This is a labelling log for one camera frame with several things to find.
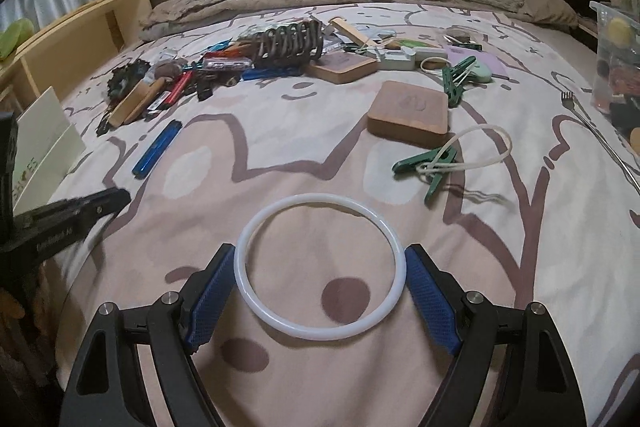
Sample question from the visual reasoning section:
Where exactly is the wooden stick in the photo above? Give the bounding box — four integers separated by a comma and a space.
327, 17, 381, 50

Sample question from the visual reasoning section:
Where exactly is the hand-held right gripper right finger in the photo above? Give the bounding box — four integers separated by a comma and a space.
404, 243, 587, 427

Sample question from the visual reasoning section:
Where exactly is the mint green case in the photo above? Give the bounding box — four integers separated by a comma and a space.
465, 62, 494, 83

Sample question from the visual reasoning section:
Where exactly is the white silicone ring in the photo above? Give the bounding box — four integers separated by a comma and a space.
233, 193, 405, 341

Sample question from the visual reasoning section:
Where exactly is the white storage box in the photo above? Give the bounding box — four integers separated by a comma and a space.
12, 86, 87, 213

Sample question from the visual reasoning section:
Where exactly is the brown hairnet bag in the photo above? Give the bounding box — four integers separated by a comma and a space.
152, 61, 186, 80

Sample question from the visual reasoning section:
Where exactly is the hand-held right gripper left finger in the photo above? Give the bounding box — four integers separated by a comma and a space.
59, 243, 237, 427

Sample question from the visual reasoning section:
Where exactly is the square wooden coaster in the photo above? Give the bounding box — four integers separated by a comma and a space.
306, 54, 379, 84

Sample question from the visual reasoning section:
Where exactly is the shiny blue lighter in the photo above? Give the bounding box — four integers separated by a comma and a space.
131, 119, 182, 179

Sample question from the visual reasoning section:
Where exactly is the printed blanket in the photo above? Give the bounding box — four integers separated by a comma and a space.
52, 2, 640, 427

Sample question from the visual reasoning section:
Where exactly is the clear plastic case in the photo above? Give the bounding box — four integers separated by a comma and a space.
202, 57, 256, 70

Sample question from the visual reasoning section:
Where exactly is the wooden shelf unit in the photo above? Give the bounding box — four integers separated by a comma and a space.
0, 0, 184, 108

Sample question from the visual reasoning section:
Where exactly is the lilac card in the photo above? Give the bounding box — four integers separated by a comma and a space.
445, 46, 506, 76

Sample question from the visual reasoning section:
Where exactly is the white green gadget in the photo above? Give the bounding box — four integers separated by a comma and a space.
377, 47, 449, 72

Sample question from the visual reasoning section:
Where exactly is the cream rubber band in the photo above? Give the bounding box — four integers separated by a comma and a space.
422, 124, 514, 173

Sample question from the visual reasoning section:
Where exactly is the green clothespin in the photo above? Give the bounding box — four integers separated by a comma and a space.
442, 56, 479, 108
392, 144, 459, 206

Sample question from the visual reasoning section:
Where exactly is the dark blue lighter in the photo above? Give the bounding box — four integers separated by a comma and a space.
242, 66, 304, 80

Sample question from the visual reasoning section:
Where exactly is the clear plastic bin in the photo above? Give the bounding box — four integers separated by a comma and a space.
589, 0, 640, 143

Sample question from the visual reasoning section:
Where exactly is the brown hair claw clip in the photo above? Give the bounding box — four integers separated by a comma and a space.
254, 20, 325, 68

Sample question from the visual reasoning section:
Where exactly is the red lighter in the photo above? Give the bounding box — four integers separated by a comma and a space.
161, 71, 195, 109

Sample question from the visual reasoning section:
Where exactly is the dark blue scrunchie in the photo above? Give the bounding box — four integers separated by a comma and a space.
107, 63, 151, 100

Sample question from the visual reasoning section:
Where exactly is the square wooden box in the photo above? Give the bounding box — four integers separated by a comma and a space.
367, 81, 451, 148

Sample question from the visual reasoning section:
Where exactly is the green plush toy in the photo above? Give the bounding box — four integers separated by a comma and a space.
0, 19, 36, 60

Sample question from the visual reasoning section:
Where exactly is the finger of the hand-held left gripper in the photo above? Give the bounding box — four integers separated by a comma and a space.
12, 188, 132, 259

